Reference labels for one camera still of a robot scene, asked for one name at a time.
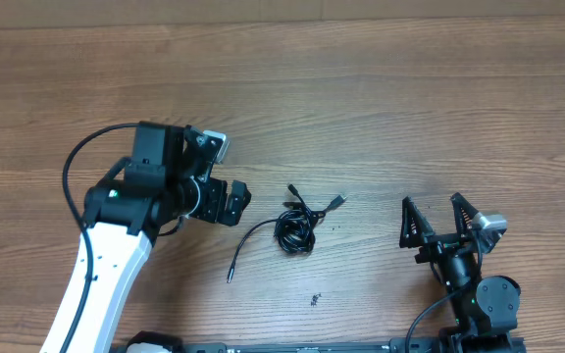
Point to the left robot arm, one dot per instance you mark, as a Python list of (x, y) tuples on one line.
[(166, 179)]

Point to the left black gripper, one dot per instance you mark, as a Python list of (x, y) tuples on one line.
[(211, 210)]

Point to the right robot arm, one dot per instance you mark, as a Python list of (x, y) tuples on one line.
[(484, 308)]

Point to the small black debris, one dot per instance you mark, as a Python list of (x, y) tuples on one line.
[(315, 299)]

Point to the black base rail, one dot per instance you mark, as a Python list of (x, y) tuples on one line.
[(148, 341)]

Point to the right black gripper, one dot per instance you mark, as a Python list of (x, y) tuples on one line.
[(439, 246)]

